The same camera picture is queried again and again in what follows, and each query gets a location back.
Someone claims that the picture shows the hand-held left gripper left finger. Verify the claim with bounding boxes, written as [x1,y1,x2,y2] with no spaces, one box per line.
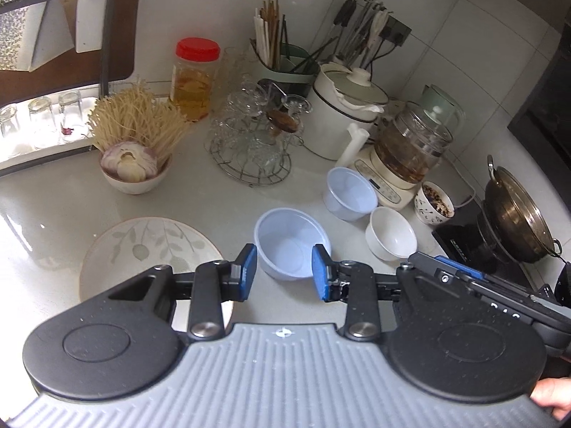
[105,244,258,342]

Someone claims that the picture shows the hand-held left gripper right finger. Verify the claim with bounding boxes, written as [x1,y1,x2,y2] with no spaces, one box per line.
[311,244,440,342]

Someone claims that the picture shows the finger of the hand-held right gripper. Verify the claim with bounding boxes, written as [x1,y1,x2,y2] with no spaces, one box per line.
[408,252,474,297]
[435,256,489,279]

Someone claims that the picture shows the pale blue plastic bowl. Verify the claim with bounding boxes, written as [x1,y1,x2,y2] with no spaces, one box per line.
[323,167,379,222]
[253,207,333,282]

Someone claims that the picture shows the white leaf-print plate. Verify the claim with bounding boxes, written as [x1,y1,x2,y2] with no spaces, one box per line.
[79,217,236,328]

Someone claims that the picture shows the person's right hand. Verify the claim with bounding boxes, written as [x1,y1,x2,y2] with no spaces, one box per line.
[531,377,571,421]

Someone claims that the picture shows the black induction cooker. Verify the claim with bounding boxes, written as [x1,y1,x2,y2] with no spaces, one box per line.
[433,205,549,290]

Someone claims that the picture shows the plain white bowl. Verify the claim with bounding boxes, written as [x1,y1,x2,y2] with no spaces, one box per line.
[365,206,419,261]

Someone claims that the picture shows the patterned bowl of dried bits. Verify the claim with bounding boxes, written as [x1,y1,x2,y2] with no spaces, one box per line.
[414,181,456,226]

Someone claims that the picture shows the steel wok with lid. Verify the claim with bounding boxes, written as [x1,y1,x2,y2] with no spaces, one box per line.
[484,155,564,264]

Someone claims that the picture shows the cream kettle base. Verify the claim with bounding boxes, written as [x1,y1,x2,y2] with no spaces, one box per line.
[345,147,426,211]

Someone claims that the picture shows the glass kettle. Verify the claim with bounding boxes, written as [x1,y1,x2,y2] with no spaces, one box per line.
[374,102,451,183]

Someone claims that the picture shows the white bowl holding garlic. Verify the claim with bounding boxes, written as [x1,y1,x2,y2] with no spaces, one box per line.
[99,154,174,195]

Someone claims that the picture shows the white electric pot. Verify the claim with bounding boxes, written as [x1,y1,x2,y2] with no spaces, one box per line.
[308,65,390,168]

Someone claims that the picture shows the brown wooden lid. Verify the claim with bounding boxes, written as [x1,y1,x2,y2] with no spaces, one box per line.
[267,109,299,133]

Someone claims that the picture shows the garlic bulbs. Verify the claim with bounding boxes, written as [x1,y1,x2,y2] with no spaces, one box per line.
[100,140,158,183]

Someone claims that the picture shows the black appliance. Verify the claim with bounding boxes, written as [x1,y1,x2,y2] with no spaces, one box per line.
[509,27,571,165]

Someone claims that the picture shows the pale pot lid with knob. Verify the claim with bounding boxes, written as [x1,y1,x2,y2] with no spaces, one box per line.
[320,65,389,110]

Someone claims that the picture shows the red-lidded clear jar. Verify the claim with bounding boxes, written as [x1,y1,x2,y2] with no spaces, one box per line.
[170,38,221,122]

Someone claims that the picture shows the beige dried noodle bundle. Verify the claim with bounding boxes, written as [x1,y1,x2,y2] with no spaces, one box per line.
[88,78,197,165]

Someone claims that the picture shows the pale green utensil holder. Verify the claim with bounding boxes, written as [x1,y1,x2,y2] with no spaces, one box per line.
[250,40,319,87]

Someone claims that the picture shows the dark utensils in holder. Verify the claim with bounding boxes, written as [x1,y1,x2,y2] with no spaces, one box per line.
[279,13,340,74]

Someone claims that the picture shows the clear drinking glass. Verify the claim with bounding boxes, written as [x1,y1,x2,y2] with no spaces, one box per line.
[58,91,89,141]
[0,106,22,157]
[27,97,59,149]

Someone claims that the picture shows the bundle of chopsticks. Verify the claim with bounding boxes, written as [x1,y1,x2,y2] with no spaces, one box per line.
[253,0,286,70]

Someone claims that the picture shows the white drip tray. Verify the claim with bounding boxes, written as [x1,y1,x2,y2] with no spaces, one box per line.
[0,93,101,177]

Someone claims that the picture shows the hanging kitchen tools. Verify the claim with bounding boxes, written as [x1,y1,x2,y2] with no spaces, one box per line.
[332,0,393,70]

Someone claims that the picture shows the black dish rack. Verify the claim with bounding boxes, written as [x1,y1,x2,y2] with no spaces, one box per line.
[0,0,135,174]

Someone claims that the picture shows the dark wooden cutting board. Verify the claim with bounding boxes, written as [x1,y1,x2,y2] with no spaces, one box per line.
[0,0,146,87]

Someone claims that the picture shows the white cutlery holder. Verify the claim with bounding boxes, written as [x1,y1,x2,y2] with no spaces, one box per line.
[75,0,112,53]

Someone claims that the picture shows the grey patterned cutting board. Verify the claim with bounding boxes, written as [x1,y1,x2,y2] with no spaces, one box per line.
[0,0,74,72]

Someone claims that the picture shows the round wire cup rack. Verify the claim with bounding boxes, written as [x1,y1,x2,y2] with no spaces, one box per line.
[205,134,293,187]

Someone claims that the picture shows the wire rack with glass cups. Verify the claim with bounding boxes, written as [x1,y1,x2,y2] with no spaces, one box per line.
[209,47,313,179]

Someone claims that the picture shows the black wall power strip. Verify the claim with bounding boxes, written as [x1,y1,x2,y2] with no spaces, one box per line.
[384,15,412,47]

